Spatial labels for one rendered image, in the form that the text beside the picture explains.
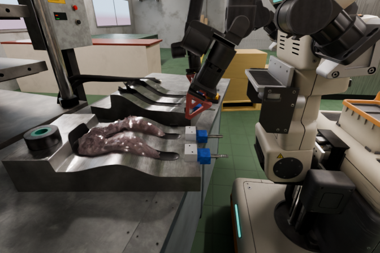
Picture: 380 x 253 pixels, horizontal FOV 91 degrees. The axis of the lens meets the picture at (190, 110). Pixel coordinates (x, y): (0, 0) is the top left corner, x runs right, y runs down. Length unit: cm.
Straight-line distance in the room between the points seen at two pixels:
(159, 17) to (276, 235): 975
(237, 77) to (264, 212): 192
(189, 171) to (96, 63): 328
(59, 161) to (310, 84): 77
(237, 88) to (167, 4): 781
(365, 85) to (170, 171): 391
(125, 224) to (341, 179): 68
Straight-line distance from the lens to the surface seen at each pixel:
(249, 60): 274
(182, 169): 54
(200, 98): 45
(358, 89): 417
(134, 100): 86
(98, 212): 57
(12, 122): 124
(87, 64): 377
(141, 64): 332
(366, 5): 386
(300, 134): 75
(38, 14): 120
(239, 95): 285
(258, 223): 119
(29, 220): 63
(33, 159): 62
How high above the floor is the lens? 122
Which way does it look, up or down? 25 degrees down
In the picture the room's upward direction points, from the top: straight up
